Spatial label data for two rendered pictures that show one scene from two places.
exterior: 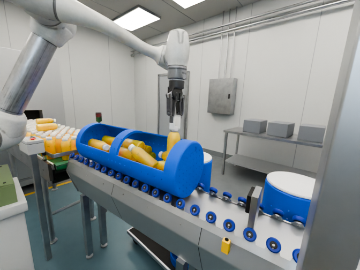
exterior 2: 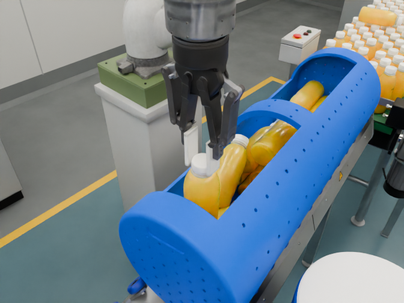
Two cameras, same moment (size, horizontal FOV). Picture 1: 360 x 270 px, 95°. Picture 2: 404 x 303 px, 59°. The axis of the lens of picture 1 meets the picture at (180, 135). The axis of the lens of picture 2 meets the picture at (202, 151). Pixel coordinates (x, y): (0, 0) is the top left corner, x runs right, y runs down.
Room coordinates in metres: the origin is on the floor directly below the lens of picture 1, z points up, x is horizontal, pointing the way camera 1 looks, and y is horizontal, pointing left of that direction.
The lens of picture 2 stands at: (0.84, -0.43, 1.69)
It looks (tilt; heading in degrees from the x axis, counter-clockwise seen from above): 39 degrees down; 92
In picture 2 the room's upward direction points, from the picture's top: straight up
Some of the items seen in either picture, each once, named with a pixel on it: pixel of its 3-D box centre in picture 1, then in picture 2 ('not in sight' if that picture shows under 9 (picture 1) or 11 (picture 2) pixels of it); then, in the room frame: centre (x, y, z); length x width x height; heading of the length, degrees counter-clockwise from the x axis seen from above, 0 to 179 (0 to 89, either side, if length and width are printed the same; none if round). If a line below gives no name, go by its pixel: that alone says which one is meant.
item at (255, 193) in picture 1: (252, 208); not in sight; (0.60, -0.31, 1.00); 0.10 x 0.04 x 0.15; 146
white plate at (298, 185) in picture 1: (297, 184); not in sight; (0.78, -0.61, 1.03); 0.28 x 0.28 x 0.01
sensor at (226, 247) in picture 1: (228, 240); not in sight; (0.52, -0.19, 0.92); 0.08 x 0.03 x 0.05; 146
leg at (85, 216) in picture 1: (87, 226); not in sight; (1.25, 0.78, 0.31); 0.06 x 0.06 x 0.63; 56
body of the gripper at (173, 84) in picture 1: (176, 90); (200, 64); (0.82, 0.03, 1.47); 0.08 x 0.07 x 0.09; 146
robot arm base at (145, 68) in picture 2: not in sight; (143, 59); (0.56, 0.82, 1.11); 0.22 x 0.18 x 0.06; 49
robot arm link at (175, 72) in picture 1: (177, 74); (199, 9); (0.82, 0.02, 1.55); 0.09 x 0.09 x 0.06
